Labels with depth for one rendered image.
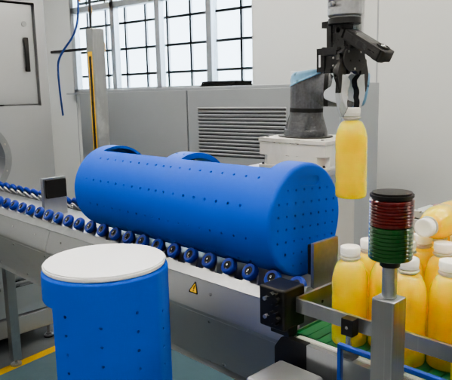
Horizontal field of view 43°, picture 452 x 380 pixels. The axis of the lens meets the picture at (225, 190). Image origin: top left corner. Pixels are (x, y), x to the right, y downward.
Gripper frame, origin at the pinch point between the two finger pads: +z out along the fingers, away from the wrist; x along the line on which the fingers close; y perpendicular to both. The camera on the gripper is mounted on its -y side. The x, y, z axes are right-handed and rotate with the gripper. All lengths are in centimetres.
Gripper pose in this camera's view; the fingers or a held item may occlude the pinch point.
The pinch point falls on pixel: (351, 110)
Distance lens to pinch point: 130.5
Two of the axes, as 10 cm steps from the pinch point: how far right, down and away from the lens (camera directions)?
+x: -7.9, 1.2, -6.0
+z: 0.3, 9.9, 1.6
